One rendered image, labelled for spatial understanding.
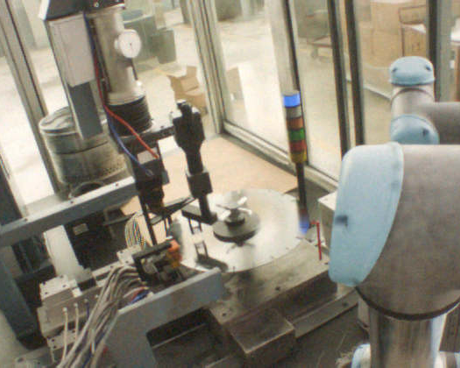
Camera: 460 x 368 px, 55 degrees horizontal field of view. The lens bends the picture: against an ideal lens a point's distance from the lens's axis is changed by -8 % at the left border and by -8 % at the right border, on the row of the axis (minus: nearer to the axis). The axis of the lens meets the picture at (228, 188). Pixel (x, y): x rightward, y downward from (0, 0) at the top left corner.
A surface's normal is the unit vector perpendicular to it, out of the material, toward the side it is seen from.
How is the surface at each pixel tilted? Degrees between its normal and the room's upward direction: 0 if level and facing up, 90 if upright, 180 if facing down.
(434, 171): 21
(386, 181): 31
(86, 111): 90
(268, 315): 0
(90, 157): 90
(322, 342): 0
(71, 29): 90
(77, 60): 90
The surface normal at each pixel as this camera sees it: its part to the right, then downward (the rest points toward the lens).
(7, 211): 0.45, 0.36
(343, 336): -0.17, -0.86
